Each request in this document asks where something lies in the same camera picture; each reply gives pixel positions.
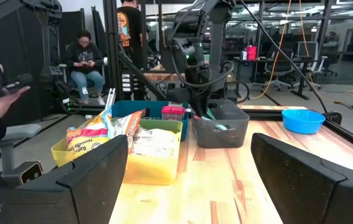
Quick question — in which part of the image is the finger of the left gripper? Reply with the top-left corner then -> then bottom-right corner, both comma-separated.
201,93 -> 213,118
191,94 -> 203,117

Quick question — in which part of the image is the blue plastic bowl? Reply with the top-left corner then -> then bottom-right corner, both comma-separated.
281,108 -> 326,135

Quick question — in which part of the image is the black cable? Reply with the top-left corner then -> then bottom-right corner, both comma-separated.
238,0 -> 331,114

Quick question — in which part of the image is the white office chair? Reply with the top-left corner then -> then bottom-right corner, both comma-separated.
297,41 -> 329,90

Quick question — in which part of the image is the black partition panel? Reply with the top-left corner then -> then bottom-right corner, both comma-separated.
58,8 -> 86,54

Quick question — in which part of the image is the red container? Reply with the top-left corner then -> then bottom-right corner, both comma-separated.
245,45 -> 258,61

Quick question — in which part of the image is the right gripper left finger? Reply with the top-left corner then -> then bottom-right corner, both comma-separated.
0,134 -> 129,224

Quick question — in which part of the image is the dark grey plastic bin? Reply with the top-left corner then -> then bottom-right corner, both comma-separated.
190,99 -> 250,149

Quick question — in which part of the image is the yellow plastic bin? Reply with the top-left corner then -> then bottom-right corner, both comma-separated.
50,119 -> 184,186

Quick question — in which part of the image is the orange cable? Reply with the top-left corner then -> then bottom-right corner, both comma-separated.
250,0 -> 293,100

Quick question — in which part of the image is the black office chair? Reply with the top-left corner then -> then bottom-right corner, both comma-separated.
263,46 -> 295,91

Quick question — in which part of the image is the red paprika tin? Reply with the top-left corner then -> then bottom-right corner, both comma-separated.
161,105 -> 186,121

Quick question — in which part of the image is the black desk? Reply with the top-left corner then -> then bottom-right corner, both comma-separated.
232,55 -> 320,100

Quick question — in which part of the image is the teal plastic bin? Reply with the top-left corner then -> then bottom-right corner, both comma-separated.
111,100 -> 190,142

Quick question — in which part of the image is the white yellow snack packet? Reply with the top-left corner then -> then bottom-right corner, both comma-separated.
106,108 -> 146,153

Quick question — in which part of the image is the yellow ramen noodle packet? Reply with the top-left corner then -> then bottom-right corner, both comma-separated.
65,107 -> 112,156

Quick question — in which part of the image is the blue-handled metal spoon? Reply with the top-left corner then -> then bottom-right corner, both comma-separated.
214,123 -> 236,131

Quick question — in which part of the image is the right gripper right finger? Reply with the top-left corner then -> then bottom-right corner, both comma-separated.
250,133 -> 353,224

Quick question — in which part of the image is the person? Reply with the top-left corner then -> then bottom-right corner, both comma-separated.
116,0 -> 149,71
63,29 -> 109,105

